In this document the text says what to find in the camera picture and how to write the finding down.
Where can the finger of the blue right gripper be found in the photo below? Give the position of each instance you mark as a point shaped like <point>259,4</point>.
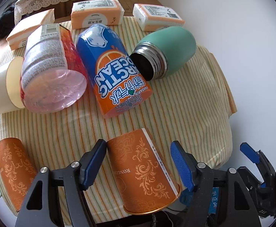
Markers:
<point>250,153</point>

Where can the orange patterned paper cup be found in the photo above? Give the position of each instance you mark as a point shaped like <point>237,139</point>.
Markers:
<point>144,181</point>
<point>16,170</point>

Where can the black clothing pile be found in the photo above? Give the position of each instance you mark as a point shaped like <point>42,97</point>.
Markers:
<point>7,21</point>

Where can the white paper cup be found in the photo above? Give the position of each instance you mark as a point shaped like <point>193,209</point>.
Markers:
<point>10,92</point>

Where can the striped yellow tablecloth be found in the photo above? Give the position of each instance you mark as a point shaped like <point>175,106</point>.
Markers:
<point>193,106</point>

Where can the orange tissue pack middle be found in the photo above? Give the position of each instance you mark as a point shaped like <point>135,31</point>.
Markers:
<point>86,13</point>

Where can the orange tissue pack left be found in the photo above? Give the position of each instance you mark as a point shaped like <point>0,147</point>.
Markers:
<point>19,35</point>

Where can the green steel thermos bottle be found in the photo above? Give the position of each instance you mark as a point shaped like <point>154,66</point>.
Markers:
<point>163,52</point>

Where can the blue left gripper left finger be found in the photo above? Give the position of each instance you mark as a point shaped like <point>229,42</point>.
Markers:
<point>90,164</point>

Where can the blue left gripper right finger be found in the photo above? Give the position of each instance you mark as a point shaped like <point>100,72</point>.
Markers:
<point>184,164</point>

